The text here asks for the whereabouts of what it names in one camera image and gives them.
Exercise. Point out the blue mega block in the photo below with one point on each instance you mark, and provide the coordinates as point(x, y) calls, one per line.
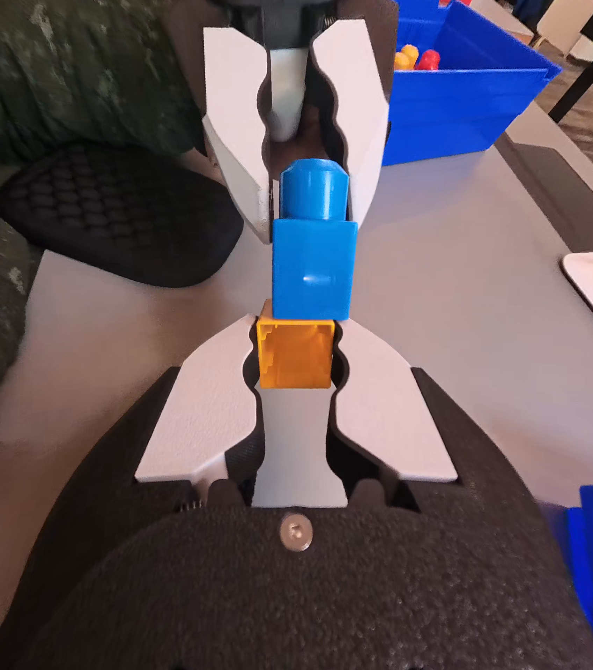
point(312, 272)

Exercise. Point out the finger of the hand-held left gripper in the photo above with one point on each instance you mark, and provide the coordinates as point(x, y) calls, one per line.
point(354, 94)
point(228, 104)

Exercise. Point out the person's left forearm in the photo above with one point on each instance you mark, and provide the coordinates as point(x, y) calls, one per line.
point(66, 68)

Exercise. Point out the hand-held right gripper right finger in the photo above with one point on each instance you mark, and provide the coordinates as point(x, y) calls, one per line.
point(385, 418)

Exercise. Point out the yellow mega block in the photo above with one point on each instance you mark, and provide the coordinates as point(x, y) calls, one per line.
point(407, 57)
point(296, 361)

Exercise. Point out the dark wooden desk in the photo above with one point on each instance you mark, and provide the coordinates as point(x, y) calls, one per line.
point(589, 52)

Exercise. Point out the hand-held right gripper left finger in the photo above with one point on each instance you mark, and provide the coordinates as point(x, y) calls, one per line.
point(202, 413)

